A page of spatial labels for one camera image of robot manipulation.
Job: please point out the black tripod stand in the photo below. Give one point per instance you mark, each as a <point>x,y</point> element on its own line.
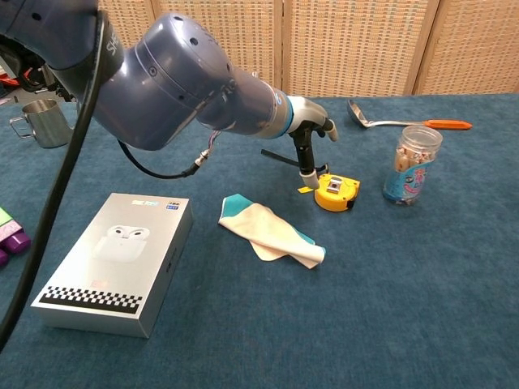
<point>40,77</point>

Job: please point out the clear plastic snack jar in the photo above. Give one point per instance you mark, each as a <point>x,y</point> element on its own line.
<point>409,178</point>

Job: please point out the orange red bag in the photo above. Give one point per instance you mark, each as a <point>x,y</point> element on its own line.
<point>10,79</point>

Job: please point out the white and teal cloth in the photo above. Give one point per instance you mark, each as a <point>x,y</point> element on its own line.
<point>267,231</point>

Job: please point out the silver earbuds box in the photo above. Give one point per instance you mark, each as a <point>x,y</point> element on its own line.
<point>109,259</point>

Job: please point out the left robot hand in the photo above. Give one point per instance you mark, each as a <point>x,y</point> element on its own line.
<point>308,113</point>

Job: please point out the woven wooden folding screen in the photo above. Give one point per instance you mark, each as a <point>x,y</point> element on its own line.
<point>365,48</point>

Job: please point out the blue left robot arm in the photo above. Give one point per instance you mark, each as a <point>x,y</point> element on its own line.
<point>162,81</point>

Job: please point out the blue table cloth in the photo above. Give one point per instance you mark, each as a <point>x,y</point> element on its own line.
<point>284,324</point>

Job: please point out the steel gooseneck pitcher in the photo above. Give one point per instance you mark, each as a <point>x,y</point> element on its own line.
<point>44,121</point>

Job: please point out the yellow tape measure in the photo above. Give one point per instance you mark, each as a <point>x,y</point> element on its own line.
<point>336,194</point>

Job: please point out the purple green toy binoculars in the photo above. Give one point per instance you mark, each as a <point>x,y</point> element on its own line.
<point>16,241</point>

